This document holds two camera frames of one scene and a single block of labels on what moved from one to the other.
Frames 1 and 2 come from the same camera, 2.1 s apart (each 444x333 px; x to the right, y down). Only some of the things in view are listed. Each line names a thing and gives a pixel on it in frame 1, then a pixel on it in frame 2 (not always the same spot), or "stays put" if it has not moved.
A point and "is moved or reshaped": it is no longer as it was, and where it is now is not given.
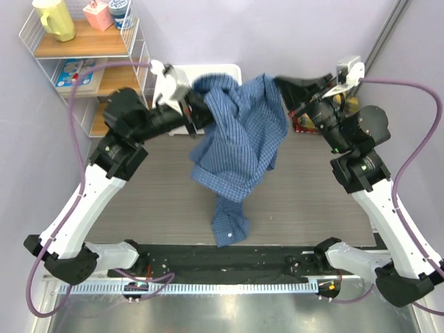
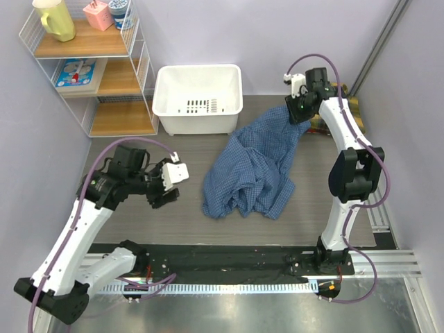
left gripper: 201,114 -> 158,199
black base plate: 207,264 stays put
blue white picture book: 78,76 stays put
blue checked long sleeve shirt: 235,143 is moved or reshaped
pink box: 98,15 stays put
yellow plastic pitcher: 56,19 stays put
